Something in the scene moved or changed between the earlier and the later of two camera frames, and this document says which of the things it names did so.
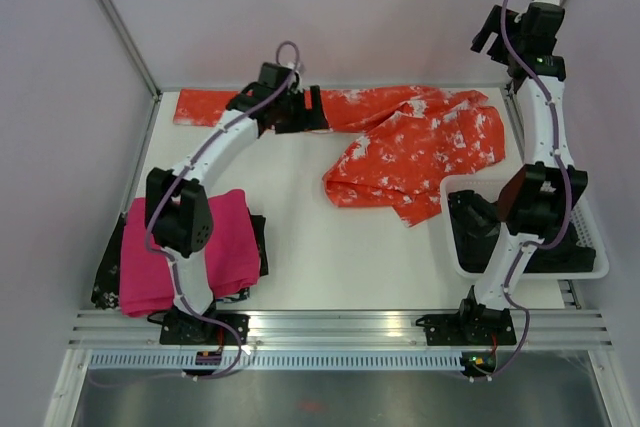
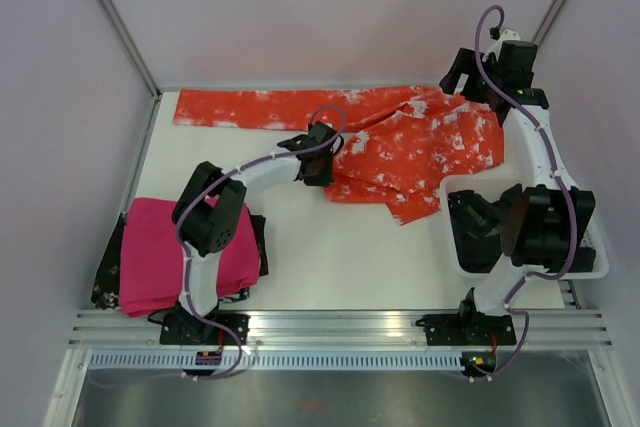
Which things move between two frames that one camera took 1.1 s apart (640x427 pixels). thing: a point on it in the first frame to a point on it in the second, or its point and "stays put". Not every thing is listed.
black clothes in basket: (475, 222) stays put
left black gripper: (306, 119) to (326, 178)
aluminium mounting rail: (106, 328) stays put
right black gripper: (512, 21) to (465, 62)
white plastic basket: (584, 226) stays put
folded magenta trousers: (147, 283) stays put
